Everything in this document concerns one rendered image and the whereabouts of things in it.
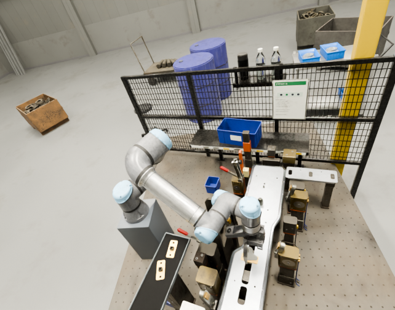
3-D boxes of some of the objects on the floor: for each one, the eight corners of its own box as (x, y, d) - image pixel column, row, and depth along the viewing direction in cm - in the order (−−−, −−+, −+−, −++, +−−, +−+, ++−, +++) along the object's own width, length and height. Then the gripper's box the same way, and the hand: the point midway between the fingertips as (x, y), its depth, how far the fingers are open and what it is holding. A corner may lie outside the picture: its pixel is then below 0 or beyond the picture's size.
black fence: (350, 226, 214) (415, 59, 115) (168, 195, 292) (113, 80, 193) (349, 214, 223) (408, 49, 125) (172, 187, 302) (122, 72, 203)
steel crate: (325, 55, 498) (330, 18, 453) (382, 56, 438) (395, 14, 392) (309, 71, 458) (314, 32, 412) (370, 75, 397) (383, 31, 351)
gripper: (259, 251, 85) (260, 273, 98) (267, 208, 98) (267, 232, 111) (237, 246, 88) (240, 267, 101) (247, 204, 101) (248, 228, 114)
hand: (248, 248), depth 107 cm, fingers open, 14 cm apart
